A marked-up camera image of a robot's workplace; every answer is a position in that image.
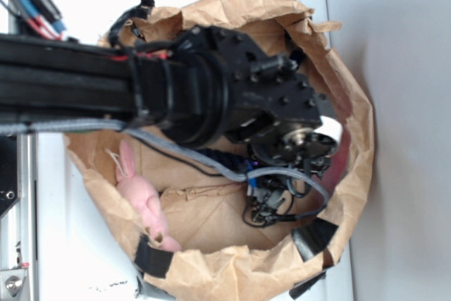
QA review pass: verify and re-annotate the grey braided cable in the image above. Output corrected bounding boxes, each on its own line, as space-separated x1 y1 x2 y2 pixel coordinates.
0 120 330 217

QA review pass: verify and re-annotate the pink plush bunny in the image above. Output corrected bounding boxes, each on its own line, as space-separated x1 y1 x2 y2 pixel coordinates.
106 140 182 252

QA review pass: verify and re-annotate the dark blue twisted rope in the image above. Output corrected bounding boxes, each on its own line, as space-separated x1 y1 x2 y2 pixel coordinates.
197 147 254 175

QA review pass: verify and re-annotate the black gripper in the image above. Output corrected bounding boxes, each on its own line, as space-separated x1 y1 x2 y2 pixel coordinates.
172 26 342 174

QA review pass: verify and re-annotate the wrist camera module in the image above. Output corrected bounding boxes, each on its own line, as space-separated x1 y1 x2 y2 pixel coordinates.
242 175 297 228

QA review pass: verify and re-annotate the aluminium frame rail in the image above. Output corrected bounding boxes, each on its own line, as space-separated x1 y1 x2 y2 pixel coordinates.
1 135 39 300

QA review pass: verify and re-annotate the brown paper bag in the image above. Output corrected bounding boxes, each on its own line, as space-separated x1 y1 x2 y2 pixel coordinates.
65 0 374 300

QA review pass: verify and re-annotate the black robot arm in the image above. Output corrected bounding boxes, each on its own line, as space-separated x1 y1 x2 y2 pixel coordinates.
1 26 343 172

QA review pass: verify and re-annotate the red and blue wire bundle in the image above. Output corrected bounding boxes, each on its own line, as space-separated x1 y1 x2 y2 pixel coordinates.
0 0 68 39

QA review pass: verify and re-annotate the black mounting bracket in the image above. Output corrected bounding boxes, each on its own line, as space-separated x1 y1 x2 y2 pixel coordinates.
0 136 20 218

